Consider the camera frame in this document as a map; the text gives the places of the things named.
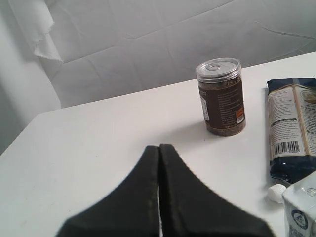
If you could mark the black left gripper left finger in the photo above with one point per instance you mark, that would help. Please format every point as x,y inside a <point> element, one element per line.
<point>130,210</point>

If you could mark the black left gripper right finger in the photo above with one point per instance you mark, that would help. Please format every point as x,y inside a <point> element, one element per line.
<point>188,208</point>

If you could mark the white foam piece left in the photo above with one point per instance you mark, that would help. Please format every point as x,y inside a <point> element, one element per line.
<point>275,192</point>

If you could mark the white blue milk carton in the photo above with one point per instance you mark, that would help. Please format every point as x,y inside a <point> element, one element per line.
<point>300,208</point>

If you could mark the clear can with brown label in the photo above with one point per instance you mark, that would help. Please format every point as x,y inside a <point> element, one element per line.
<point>221,95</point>

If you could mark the dark blue noodle packet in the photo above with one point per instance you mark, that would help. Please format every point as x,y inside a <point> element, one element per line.
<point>292,128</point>

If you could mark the white backdrop cloth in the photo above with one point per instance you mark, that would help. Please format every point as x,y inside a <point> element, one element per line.
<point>61,53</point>

